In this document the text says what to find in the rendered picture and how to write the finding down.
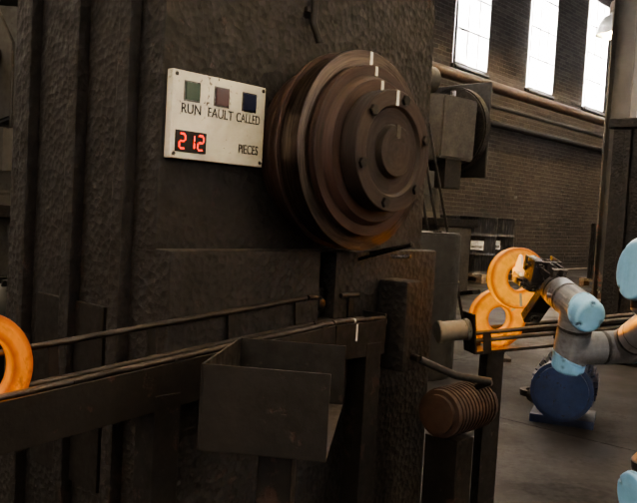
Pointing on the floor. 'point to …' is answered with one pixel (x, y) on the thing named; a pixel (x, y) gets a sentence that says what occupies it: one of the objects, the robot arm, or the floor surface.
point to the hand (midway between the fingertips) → (517, 269)
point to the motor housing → (452, 438)
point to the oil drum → (443, 292)
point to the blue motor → (563, 396)
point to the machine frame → (186, 227)
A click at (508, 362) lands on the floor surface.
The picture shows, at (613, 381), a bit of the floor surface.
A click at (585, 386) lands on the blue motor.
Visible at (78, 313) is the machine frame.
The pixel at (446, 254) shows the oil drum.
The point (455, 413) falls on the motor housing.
